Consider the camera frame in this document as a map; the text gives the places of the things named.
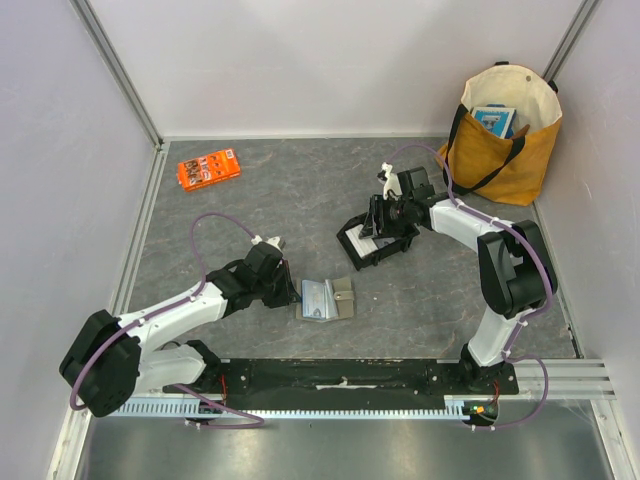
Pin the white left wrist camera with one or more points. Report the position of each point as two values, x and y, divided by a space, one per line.
276 242

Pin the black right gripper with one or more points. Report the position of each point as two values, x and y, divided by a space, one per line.
379 218

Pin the blue book in bag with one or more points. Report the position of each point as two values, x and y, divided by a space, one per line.
498 119

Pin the beige leather card holder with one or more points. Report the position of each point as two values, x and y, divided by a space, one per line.
340 296

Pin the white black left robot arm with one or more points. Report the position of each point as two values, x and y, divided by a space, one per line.
113 358

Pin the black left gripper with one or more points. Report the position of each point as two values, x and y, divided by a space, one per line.
288 293

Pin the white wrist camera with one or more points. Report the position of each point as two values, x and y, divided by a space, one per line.
276 242
390 182

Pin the white card stack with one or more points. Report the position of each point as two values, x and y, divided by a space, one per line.
362 246

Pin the orange card box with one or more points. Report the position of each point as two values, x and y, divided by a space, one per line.
207 170

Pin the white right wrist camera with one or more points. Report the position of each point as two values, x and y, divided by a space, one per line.
390 182

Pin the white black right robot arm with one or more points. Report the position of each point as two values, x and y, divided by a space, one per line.
516 277

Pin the yellow canvas tote bag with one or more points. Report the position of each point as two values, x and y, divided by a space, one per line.
504 170

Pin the black card tray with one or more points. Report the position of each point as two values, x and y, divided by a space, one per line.
387 246

